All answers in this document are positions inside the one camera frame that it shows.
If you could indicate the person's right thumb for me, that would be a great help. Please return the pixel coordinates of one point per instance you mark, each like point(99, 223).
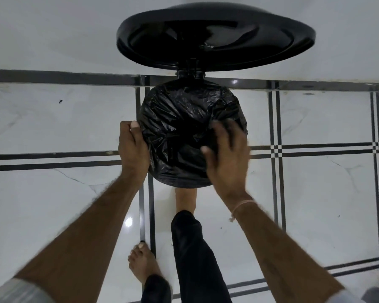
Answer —
point(208, 159)

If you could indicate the white shirt sleeve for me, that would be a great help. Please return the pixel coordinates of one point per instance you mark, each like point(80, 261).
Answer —
point(15, 293)

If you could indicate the person's right hand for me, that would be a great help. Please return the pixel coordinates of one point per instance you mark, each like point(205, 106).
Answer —
point(229, 167)

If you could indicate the person's foot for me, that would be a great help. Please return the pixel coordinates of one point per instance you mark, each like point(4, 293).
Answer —
point(143, 263)
point(184, 201)

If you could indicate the person's left forearm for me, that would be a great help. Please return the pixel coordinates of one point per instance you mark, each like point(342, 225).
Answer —
point(88, 236)

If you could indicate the person's left hand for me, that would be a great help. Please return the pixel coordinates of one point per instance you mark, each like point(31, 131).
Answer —
point(134, 154)

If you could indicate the person's right forearm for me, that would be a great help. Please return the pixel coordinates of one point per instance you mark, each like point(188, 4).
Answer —
point(281, 258)

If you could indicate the person's right foot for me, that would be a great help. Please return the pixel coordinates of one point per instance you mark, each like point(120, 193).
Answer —
point(184, 201)

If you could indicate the black pedal bin with lid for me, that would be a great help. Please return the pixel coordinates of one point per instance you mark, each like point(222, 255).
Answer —
point(214, 31)

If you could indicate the black plastic garbage bag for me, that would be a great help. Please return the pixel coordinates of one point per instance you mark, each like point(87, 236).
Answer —
point(177, 123)

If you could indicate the person's left thumb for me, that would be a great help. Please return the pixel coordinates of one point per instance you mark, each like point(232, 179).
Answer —
point(135, 126)

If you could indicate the person's left foot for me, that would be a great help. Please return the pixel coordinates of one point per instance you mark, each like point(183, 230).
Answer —
point(143, 263)

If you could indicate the black trousers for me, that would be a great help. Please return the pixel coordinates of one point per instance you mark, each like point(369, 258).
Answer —
point(195, 258)

